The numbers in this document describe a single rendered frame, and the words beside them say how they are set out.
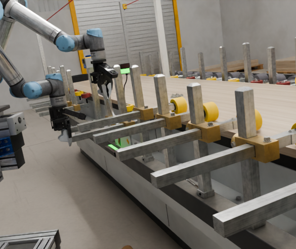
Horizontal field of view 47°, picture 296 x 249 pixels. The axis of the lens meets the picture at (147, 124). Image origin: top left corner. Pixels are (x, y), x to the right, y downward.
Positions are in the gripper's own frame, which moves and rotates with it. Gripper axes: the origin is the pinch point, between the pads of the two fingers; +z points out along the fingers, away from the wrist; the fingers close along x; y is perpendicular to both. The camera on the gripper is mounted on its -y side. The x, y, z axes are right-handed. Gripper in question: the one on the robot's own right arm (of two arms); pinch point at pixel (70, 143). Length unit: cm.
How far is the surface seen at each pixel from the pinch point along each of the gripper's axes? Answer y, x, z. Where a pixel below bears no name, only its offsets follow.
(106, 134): -5, 52, -13
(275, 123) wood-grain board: -63, 74, -8
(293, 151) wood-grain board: -46, 98, -7
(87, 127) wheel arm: -3.5, 26.5, -12.0
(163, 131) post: -29, 47, -8
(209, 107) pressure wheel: -48, 53, -15
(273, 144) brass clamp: -32, 105, -14
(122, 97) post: -31.3, -2.2, -17.5
